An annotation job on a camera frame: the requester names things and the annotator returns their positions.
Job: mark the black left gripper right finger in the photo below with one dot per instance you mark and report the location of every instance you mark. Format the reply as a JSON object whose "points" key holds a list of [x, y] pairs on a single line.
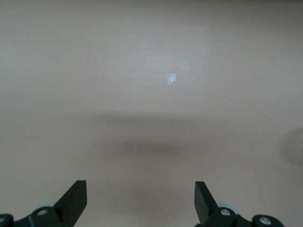
{"points": [[206, 210]]}

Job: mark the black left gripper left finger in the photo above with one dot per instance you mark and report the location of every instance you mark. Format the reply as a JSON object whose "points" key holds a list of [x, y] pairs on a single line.
{"points": [[71, 210]]}

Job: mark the clear tape piece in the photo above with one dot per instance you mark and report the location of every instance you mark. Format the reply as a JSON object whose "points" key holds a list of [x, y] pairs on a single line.
{"points": [[171, 79]]}

